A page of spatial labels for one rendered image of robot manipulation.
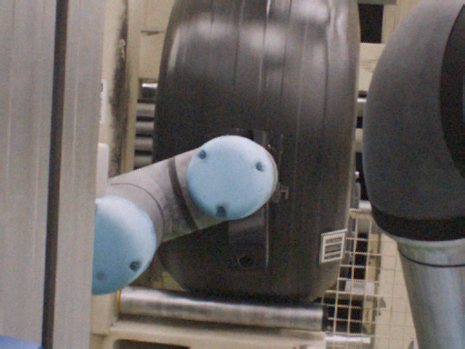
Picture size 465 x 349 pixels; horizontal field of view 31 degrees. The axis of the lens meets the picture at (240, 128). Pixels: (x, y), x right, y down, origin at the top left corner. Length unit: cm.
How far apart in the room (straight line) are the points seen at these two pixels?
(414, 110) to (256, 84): 80
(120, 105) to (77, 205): 103
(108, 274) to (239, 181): 17
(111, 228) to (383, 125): 28
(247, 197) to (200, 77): 48
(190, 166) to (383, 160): 34
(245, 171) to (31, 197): 40
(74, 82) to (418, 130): 17
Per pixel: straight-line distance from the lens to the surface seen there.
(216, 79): 122
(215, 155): 77
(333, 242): 127
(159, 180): 80
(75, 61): 40
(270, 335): 141
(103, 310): 138
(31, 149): 38
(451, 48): 40
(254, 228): 96
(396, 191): 46
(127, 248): 66
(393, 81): 43
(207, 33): 125
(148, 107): 185
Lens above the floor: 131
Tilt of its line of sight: 5 degrees down
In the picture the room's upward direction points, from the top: 4 degrees clockwise
